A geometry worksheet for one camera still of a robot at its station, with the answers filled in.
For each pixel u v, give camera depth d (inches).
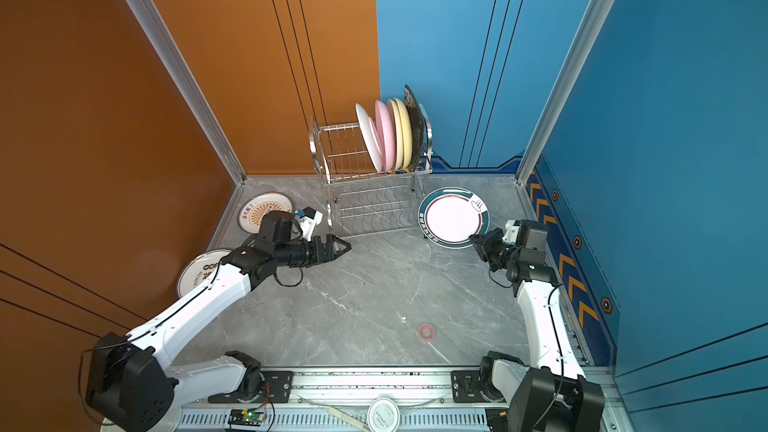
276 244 24.4
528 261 24.1
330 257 26.9
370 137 29.6
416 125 29.9
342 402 28.5
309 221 29.0
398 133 28.5
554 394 15.1
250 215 42.6
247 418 27.7
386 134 28.5
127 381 15.4
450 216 33.4
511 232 29.1
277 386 28.7
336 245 27.9
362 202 42.5
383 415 25.4
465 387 28.5
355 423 27.3
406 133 28.9
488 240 27.9
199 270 37.0
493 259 28.0
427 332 32.4
